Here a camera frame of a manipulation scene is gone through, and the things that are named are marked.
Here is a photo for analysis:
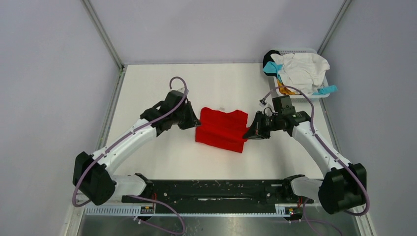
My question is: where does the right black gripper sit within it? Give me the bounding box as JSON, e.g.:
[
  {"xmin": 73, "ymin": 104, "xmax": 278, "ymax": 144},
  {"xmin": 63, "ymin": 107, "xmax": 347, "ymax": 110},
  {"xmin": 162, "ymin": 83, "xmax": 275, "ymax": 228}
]
[{"xmin": 243, "ymin": 111, "xmax": 282, "ymax": 140}]

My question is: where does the red t shirt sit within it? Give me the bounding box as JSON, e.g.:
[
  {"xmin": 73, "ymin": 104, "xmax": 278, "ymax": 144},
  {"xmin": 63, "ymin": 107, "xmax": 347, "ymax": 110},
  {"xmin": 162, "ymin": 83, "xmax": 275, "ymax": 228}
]
[{"xmin": 195, "ymin": 107, "xmax": 248, "ymax": 153}]

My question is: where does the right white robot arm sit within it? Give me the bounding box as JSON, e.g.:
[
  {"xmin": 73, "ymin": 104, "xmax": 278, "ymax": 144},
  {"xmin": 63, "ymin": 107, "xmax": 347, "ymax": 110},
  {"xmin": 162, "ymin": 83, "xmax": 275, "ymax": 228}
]
[{"xmin": 243, "ymin": 95, "xmax": 369, "ymax": 214}]

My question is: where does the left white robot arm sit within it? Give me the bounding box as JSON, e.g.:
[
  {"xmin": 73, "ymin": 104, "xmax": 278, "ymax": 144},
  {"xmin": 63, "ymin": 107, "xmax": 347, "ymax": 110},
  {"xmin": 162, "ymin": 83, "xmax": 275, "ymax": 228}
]
[{"xmin": 73, "ymin": 90, "xmax": 201, "ymax": 206}]

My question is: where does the white t shirt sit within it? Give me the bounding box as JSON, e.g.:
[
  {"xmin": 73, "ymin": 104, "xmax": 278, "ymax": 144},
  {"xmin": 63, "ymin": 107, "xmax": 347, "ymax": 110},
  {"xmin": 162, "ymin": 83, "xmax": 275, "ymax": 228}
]
[{"xmin": 270, "ymin": 52, "xmax": 330, "ymax": 97}]

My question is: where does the teal t shirt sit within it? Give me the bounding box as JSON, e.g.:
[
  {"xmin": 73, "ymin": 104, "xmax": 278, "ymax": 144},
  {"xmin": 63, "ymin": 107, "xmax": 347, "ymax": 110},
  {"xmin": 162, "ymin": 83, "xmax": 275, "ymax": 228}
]
[{"xmin": 263, "ymin": 61, "xmax": 283, "ymax": 82}]

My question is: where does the black t shirt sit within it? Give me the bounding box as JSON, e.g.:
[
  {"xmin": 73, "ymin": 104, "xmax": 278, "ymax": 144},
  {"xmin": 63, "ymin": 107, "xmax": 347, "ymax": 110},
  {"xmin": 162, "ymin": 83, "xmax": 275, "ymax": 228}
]
[{"xmin": 263, "ymin": 50, "xmax": 281, "ymax": 67}]

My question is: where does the right controller board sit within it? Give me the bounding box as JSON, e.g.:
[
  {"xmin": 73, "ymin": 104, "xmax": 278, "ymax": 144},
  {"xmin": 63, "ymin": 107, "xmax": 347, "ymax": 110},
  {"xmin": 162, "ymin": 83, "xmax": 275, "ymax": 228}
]
[{"xmin": 285, "ymin": 207, "xmax": 303, "ymax": 219}]

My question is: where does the controller board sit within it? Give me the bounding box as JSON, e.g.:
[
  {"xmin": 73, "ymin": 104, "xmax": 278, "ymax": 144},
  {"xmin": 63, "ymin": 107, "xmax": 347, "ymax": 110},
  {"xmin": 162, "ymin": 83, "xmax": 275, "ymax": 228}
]
[
  {"xmin": 140, "ymin": 206, "xmax": 154, "ymax": 214},
  {"xmin": 285, "ymin": 207, "xmax": 303, "ymax": 219}
]

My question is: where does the left controller board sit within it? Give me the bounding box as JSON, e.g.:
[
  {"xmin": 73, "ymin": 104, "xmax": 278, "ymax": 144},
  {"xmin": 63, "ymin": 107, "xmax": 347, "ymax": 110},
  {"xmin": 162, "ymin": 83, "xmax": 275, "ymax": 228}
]
[{"xmin": 140, "ymin": 206, "xmax": 154, "ymax": 214}]

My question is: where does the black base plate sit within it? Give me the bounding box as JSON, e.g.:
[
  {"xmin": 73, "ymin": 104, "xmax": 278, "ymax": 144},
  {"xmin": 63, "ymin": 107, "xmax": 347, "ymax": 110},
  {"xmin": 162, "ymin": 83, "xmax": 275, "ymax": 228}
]
[{"xmin": 141, "ymin": 179, "xmax": 306, "ymax": 214}]

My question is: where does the slotted cable duct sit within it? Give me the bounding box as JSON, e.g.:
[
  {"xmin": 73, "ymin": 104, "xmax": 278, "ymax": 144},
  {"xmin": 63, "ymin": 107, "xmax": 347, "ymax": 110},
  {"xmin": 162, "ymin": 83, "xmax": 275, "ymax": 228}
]
[{"xmin": 85, "ymin": 204, "xmax": 303, "ymax": 218}]

